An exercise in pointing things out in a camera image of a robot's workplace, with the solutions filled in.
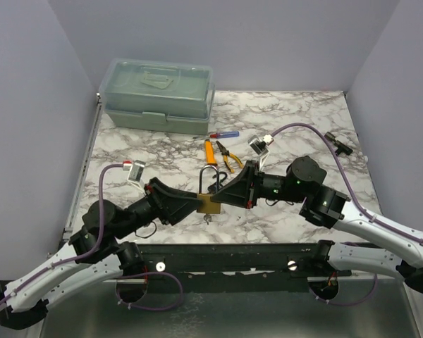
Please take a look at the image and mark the green plastic toolbox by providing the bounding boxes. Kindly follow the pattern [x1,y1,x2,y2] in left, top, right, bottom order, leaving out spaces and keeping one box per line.
[99,58,215,135]

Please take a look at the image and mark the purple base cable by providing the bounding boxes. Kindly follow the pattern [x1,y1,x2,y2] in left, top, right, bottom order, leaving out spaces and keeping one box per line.
[116,273,184,311]
[313,274,378,306]

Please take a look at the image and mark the small silver key set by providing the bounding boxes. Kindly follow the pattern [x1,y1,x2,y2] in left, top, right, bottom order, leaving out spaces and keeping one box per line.
[203,214,212,225]

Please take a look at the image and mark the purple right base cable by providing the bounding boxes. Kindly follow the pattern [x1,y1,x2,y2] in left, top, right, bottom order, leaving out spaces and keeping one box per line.
[313,274,378,306]

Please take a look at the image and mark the red blue screwdriver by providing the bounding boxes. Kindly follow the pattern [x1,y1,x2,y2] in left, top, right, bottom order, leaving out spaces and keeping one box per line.
[193,131,240,139]

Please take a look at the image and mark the yellow handled pliers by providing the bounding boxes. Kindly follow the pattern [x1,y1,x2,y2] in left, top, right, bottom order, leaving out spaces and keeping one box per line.
[216,141,244,173]

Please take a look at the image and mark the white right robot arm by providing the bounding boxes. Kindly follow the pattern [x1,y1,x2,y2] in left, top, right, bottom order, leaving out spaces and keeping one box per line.
[211,156,423,294]

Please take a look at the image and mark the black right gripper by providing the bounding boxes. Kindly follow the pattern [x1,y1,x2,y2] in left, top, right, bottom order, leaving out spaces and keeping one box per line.
[211,161,306,210]

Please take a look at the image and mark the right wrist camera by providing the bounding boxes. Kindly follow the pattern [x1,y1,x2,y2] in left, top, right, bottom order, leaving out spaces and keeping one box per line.
[248,134,274,170]

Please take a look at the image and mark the black T-shaped connector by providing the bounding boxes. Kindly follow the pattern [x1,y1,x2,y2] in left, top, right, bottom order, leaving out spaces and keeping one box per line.
[324,132,353,156]

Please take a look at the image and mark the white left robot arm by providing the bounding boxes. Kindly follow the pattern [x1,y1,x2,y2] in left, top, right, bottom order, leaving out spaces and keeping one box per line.
[0,178,203,330]

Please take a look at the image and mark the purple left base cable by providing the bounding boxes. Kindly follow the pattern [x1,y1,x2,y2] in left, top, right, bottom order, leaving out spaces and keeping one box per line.
[116,273,184,311]

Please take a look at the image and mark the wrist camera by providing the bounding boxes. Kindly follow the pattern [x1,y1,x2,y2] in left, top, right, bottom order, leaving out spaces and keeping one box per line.
[123,161,145,191]
[248,134,274,170]

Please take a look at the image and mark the orange utility knife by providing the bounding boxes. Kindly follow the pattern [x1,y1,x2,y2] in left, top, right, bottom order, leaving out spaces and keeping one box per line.
[204,139,217,167]

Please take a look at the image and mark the black padlock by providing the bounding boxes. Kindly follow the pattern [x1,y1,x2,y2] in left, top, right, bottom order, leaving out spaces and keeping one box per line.
[207,171,228,194]

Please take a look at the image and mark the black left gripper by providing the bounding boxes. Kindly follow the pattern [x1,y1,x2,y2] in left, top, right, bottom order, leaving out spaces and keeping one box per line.
[114,177,205,240]

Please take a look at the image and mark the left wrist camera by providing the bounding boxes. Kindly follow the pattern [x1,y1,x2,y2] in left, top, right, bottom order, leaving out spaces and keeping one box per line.
[123,161,145,191]

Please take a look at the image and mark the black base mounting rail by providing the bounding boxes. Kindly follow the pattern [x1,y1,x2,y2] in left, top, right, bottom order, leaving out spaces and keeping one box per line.
[123,241,335,294]

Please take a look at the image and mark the brass padlock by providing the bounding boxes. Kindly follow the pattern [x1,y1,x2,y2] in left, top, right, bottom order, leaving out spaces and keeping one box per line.
[197,165,221,215]

